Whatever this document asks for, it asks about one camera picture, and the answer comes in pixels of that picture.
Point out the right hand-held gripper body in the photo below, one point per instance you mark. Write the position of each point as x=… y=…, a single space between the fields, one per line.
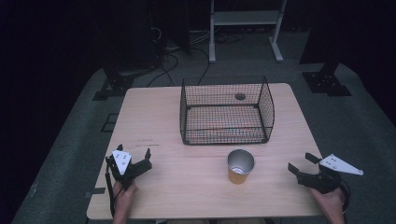
x=328 y=174

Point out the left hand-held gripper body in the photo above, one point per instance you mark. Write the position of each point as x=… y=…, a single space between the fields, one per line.
x=124 y=166

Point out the orange paper cup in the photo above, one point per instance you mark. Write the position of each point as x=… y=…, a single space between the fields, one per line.
x=240 y=166

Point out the person's left hand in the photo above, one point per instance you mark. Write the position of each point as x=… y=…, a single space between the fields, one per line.
x=124 y=194

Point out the person's right hand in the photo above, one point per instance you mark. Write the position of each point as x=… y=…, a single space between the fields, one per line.
x=329 y=202

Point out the black stand base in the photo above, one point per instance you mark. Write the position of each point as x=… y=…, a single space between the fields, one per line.
x=112 y=87
x=325 y=82

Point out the white metal stand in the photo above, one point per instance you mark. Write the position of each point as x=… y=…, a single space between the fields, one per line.
x=246 y=28

